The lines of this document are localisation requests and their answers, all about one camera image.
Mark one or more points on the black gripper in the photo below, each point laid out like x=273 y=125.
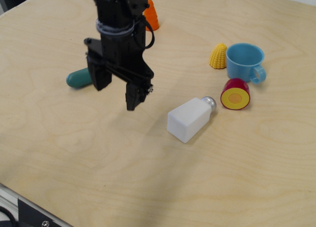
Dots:
x=121 y=54

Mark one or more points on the green toy cucumber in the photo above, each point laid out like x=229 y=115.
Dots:
x=78 y=79

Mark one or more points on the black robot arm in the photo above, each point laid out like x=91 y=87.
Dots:
x=120 y=15

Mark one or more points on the blue plastic cup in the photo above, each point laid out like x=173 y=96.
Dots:
x=244 y=62

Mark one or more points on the white salt shaker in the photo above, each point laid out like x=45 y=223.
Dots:
x=186 y=120

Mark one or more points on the orange toy carrot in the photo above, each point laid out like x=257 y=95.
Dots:
x=151 y=15

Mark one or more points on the yellow toy corn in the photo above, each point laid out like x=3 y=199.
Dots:
x=217 y=59

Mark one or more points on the red yellow toy cylinder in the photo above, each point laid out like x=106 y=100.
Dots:
x=235 y=94

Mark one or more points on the black corner bracket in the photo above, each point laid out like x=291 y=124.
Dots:
x=35 y=216

